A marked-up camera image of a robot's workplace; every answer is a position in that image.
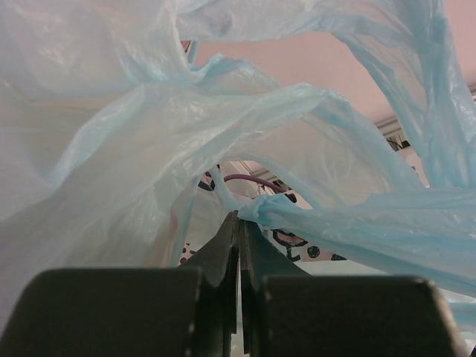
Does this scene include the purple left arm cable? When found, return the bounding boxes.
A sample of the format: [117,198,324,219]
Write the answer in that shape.
[223,173,289,195]

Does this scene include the light blue plastic bag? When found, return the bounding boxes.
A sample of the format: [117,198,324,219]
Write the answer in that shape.
[1,1,475,323]

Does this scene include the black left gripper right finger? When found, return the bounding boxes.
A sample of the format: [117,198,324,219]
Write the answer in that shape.
[238,219,308,356]

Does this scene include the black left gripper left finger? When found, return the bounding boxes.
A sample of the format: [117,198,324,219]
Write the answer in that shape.
[181,211,239,356]

